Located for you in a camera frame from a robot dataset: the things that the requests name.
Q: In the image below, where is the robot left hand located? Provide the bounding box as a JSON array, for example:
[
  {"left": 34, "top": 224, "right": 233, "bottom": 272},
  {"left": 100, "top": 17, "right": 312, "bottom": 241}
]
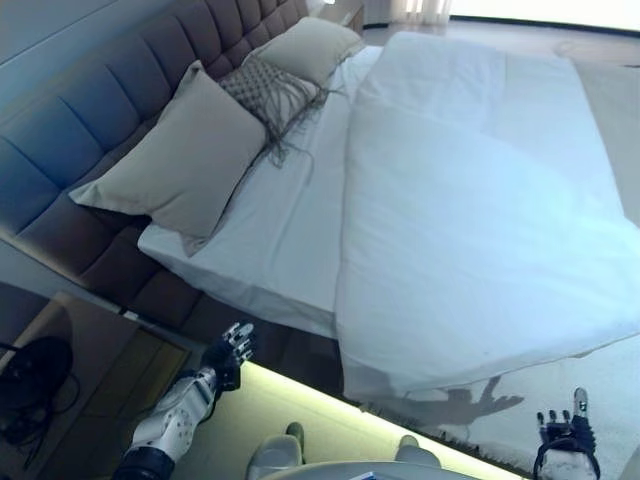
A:
[{"left": 202, "top": 322, "right": 256, "bottom": 377}]

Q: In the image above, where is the white duvet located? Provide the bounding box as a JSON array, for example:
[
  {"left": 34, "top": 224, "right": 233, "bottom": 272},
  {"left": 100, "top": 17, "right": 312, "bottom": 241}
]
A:
[{"left": 333, "top": 30, "right": 640, "bottom": 402}]

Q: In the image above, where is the white fitted bed sheet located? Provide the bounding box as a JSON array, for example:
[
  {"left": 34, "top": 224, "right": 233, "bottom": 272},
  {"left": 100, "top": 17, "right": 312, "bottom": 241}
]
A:
[{"left": 137, "top": 44, "right": 384, "bottom": 340}]

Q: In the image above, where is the silver robot left leg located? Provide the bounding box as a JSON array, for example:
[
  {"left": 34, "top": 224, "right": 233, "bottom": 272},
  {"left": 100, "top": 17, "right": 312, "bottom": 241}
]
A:
[{"left": 247, "top": 422, "right": 306, "bottom": 480}]

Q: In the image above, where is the silver robot leg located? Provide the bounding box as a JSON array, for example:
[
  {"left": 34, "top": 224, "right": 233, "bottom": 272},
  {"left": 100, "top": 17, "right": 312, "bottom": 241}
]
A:
[
  {"left": 394, "top": 433, "right": 444, "bottom": 470},
  {"left": 247, "top": 422, "right": 306, "bottom": 480}
]

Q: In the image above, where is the wooden nightstand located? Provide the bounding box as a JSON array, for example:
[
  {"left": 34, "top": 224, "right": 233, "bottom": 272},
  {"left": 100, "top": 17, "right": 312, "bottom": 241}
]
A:
[{"left": 0, "top": 289, "right": 195, "bottom": 480}]

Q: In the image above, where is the large beige pillow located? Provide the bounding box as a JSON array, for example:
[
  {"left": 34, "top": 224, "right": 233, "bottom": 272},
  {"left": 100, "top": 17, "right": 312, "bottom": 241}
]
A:
[
  {"left": 242, "top": 16, "right": 365, "bottom": 86},
  {"left": 67, "top": 59, "right": 269, "bottom": 259}
]

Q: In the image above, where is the silver robot right leg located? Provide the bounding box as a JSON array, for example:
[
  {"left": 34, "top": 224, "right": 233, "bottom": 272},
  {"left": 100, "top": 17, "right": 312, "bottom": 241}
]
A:
[{"left": 394, "top": 433, "right": 444, "bottom": 470}]

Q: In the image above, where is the grey macrame fringed cushion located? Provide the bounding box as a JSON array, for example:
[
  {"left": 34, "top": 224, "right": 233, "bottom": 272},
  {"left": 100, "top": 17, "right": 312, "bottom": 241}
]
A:
[{"left": 217, "top": 53, "right": 347, "bottom": 170}]

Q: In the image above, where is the brown tufted headboard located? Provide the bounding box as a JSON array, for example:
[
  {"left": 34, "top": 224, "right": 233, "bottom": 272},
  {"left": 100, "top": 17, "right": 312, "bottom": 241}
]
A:
[{"left": 0, "top": 0, "right": 311, "bottom": 334}]

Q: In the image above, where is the sheer white curtain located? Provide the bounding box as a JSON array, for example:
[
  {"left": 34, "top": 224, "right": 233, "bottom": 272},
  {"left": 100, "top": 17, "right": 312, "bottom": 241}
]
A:
[{"left": 363, "top": 0, "right": 454, "bottom": 26}]

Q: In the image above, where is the brown upholstered bed frame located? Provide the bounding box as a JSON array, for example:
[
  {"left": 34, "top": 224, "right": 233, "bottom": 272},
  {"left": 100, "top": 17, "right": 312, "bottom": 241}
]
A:
[{"left": 197, "top": 292, "right": 362, "bottom": 401}]

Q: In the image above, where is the black device with cables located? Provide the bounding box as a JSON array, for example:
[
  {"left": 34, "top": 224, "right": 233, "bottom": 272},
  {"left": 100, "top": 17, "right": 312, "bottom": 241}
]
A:
[{"left": 0, "top": 335, "right": 82, "bottom": 447}]

